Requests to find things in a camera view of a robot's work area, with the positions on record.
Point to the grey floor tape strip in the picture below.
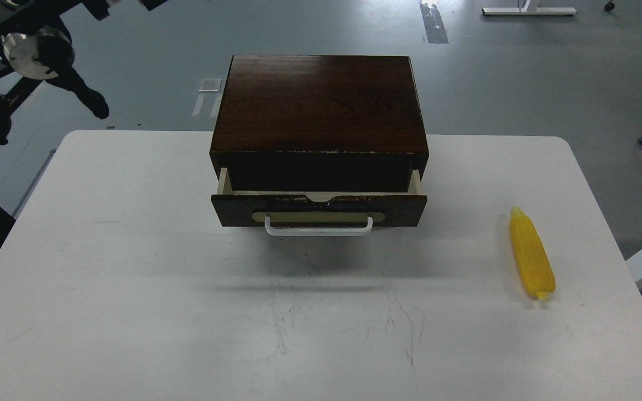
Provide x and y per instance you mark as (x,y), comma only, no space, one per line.
(434,25)

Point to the yellow corn cob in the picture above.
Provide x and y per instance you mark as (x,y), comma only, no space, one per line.
(530,257)

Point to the dark wooden drawer front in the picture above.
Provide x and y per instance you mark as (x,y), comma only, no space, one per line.
(279,209)

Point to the white floor tape marks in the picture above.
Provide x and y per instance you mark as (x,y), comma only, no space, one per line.
(209,95)

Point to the dark wooden drawer cabinet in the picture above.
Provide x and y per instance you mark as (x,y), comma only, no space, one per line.
(337,123)

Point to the white drawer handle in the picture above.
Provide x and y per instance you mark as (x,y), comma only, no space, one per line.
(318,231)

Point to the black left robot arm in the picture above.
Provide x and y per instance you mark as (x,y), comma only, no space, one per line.
(36,47)

